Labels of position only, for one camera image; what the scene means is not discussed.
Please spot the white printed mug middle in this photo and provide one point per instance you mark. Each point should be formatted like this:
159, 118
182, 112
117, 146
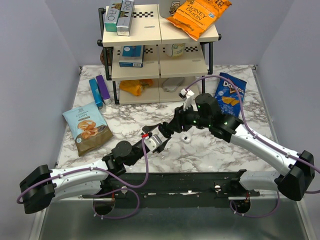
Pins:
174, 50

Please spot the blue Doritos bag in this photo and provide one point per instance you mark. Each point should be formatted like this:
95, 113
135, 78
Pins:
226, 95

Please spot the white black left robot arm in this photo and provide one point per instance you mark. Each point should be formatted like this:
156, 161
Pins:
43, 185

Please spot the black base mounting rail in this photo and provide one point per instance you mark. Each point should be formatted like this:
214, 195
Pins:
186, 190

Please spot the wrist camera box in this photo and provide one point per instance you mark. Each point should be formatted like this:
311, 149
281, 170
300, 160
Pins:
153, 142
188, 96

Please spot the brown object behind rack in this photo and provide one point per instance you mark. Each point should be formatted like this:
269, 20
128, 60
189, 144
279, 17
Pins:
108, 53

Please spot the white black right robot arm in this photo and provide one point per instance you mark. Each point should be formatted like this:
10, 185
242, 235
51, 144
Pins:
293, 172

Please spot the orange honey dijon chips bag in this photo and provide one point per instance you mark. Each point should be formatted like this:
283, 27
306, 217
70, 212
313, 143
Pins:
194, 17

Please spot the white printed mug top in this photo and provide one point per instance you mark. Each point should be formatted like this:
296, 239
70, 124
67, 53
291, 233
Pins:
167, 8

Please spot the silver toothpaste box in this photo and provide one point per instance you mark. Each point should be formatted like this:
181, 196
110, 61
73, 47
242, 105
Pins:
125, 18

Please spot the blue tube box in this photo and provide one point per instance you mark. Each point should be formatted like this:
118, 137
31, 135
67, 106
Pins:
96, 93

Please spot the teal toothpaste box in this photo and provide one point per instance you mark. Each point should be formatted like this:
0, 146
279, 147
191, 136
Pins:
112, 15

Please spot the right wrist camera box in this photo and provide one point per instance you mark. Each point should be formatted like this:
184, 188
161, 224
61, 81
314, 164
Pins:
188, 96

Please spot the blue white box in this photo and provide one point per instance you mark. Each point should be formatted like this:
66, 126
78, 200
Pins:
132, 56

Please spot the white printed mug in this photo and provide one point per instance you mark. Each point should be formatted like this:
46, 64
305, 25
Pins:
174, 50
167, 8

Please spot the beige three-tier shelf rack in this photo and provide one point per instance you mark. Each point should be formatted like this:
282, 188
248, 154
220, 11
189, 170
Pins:
153, 32

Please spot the purple tube box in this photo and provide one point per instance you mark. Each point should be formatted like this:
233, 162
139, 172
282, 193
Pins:
104, 92

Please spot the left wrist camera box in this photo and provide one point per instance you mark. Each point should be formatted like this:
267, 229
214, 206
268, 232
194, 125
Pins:
153, 142

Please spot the cassava chips bag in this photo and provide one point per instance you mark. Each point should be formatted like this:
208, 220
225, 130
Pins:
88, 127

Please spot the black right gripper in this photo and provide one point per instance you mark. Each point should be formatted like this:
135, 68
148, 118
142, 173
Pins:
179, 119

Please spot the white earbud charging case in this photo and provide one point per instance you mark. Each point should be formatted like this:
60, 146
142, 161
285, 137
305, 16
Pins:
185, 138

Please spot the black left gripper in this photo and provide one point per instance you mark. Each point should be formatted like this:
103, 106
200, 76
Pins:
160, 148

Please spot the orange plastic bag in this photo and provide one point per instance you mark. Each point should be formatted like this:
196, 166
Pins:
135, 87

